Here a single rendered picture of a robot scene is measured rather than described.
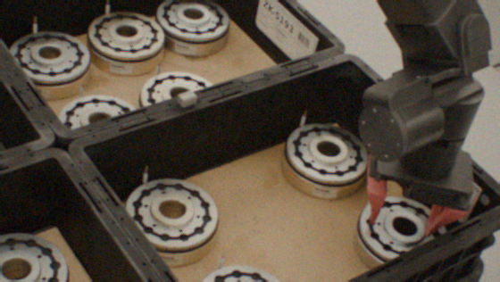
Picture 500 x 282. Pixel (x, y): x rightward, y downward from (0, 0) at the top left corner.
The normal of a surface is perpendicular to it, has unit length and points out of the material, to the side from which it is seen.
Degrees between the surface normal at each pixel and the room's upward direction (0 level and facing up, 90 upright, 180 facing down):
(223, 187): 0
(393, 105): 59
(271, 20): 90
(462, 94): 1
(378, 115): 89
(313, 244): 0
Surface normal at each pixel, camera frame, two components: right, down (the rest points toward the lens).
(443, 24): 0.60, 0.14
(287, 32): -0.81, 0.29
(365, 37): 0.15, -0.73
